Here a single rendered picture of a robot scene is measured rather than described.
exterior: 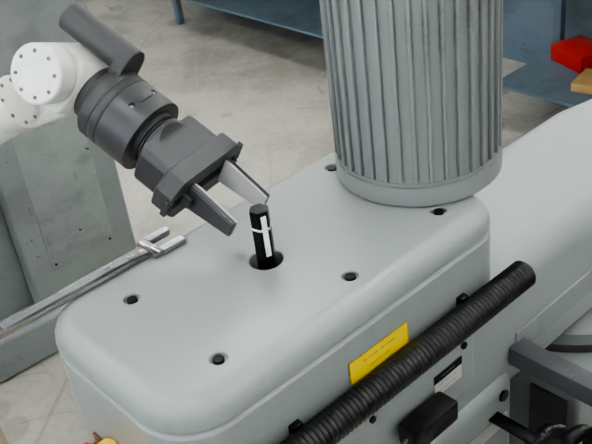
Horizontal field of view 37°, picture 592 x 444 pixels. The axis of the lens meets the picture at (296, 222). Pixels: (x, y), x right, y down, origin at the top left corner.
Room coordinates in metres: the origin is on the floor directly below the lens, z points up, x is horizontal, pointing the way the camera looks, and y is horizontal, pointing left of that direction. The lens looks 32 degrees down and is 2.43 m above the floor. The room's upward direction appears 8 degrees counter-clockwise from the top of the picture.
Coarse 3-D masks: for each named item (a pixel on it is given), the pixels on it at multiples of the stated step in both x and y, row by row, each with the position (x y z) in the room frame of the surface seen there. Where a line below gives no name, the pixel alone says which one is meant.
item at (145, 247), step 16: (144, 240) 0.86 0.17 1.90; (176, 240) 0.85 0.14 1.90; (128, 256) 0.83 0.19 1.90; (144, 256) 0.83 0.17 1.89; (96, 272) 0.81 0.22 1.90; (112, 272) 0.80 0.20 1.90; (64, 288) 0.78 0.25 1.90; (80, 288) 0.78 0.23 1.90; (48, 304) 0.76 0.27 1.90; (16, 320) 0.74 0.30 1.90; (32, 320) 0.74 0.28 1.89; (0, 336) 0.72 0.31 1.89
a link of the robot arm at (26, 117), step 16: (0, 80) 0.96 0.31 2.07; (0, 96) 0.94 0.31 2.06; (16, 96) 0.96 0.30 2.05; (0, 112) 0.93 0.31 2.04; (16, 112) 0.94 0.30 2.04; (32, 112) 0.96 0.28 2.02; (48, 112) 0.97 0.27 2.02; (0, 128) 0.93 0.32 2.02; (16, 128) 0.94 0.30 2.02; (32, 128) 0.95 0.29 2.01
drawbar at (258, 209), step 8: (256, 208) 0.80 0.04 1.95; (264, 208) 0.80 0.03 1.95; (256, 216) 0.79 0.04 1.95; (256, 224) 0.79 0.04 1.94; (256, 232) 0.79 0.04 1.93; (256, 240) 0.79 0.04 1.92; (272, 240) 0.79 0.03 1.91; (256, 248) 0.79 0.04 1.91; (264, 248) 0.79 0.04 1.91; (272, 248) 0.79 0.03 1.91; (256, 256) 0.79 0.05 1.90; (264, 256) 0.79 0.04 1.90; (272, 256) 0.79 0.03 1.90; (264, 264) 0.79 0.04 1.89; (272, 264) 0.79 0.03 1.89
